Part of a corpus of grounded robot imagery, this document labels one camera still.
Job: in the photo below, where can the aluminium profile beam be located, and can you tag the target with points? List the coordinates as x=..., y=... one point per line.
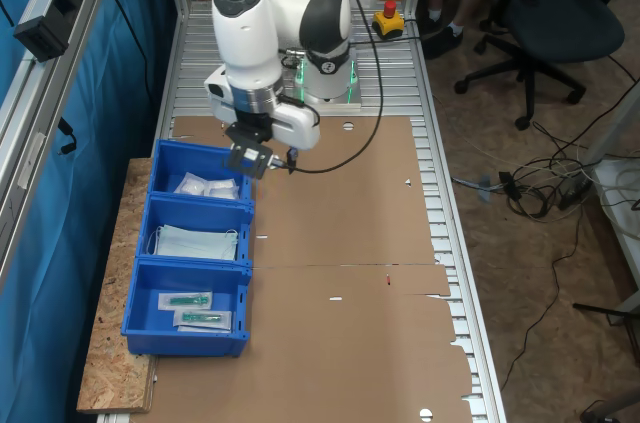
x=50, y=93

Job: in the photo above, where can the black office chair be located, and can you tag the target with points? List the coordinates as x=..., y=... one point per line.
x=560, y=18

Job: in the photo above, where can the brown cardboard sheet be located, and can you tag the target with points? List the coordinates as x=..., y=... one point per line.
x=350, y=343
x=350, y=203

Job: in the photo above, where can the white desk frame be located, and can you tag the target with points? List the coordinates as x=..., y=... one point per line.
x=620, y=193

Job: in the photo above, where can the silver power strip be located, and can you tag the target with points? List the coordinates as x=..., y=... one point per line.
x=45, y=28

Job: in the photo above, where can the black stand foot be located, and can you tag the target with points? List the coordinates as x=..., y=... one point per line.
x=605, y=312

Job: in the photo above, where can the OSB wood board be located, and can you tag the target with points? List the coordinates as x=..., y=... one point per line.
x=115, y=268

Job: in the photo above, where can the blue plastic bin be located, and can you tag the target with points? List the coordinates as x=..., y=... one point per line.
x=165, y=163
x=200, y=210
x=145, y=328

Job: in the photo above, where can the yellow emergency stop button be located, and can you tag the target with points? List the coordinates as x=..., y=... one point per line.
x=389, y=23

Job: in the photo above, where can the black power adapter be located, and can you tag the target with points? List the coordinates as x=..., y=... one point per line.
x=509, y=185

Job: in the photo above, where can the white mask in clear bag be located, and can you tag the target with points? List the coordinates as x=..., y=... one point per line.
x=191, y=185

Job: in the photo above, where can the light surgical mask stack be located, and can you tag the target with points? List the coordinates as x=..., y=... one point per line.
x=195, y=242

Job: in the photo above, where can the flat packet with green print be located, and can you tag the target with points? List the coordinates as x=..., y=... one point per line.
x=202, y=320
x=185, y=301

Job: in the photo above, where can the black gripper camera mount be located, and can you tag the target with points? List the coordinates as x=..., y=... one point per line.
x=247, y=153

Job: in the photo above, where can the white bagged mask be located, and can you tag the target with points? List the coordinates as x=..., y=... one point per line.
x=222, y=189

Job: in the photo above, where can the black floor power strip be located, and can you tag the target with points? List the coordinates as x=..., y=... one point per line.
x=575, y=193

